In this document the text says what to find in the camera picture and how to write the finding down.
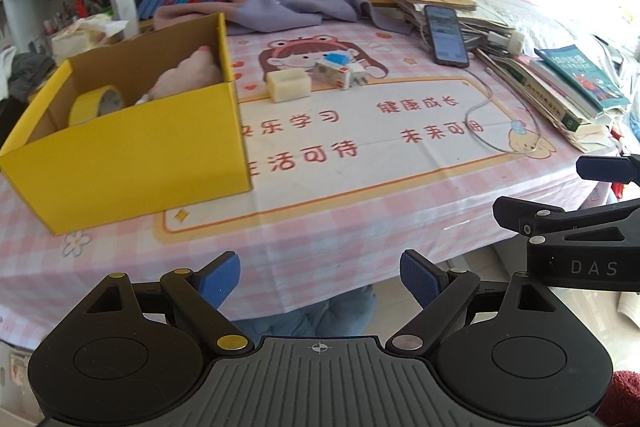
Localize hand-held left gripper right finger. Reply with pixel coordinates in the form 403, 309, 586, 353
385, 249, 571, 353

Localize pink printed tablecloth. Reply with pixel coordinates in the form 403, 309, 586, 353
0, 14, 621, 353

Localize stack of thick books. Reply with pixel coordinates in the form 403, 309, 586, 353
477, 52, 621, 152

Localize yellow tape roll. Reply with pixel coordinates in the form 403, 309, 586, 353
67, 88, 126, 126

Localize cups of pens and brushes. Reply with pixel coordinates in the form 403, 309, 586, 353
42, 0, 113, 32

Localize grey cloth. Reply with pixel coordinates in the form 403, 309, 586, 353
7, 52, 56, 100

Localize person's blue jeans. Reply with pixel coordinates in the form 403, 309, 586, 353
230, 287, 381, 338

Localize cream rubber block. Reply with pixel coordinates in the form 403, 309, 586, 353
266, 69, 311, 102

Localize tissue box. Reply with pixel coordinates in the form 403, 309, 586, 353
51, 13, 129, 64

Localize small white red box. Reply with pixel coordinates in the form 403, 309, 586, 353
316, 59, 351, 91

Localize teal book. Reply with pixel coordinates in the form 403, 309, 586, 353
534, 46, 630, 112

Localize purple cloth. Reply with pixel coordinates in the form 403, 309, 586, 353
154, 0, 401, 38

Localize yellow cardboard box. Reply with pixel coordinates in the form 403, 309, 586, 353
0, 12, 253, 237

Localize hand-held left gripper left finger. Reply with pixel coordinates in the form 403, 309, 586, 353
75, 251, 253, 355

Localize black smartphone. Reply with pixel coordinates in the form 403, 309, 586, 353
424, 5, 470, 68

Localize white charging cable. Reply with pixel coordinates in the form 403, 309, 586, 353
465, 62, 543, 154

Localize red fuzzy cloth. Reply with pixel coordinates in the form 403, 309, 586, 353
599, 369, 640, 427

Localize pink pig plush toy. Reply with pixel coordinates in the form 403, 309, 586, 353
135, 46, 223, 105

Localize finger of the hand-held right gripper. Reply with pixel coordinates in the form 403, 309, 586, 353
492, 196, 640, 248
575, 154, 640, 186

